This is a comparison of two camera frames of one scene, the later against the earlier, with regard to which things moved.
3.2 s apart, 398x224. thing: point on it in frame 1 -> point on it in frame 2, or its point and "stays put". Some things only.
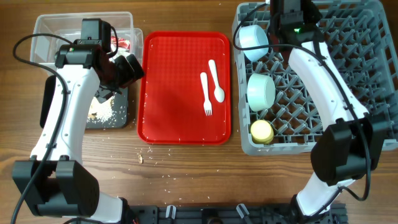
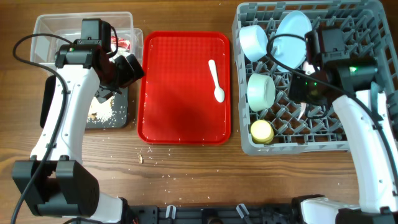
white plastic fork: (207, 104) -> (303, 108)
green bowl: (260, 91) stays put
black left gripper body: (122, 73) stays put
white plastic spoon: (219, 93) stays put
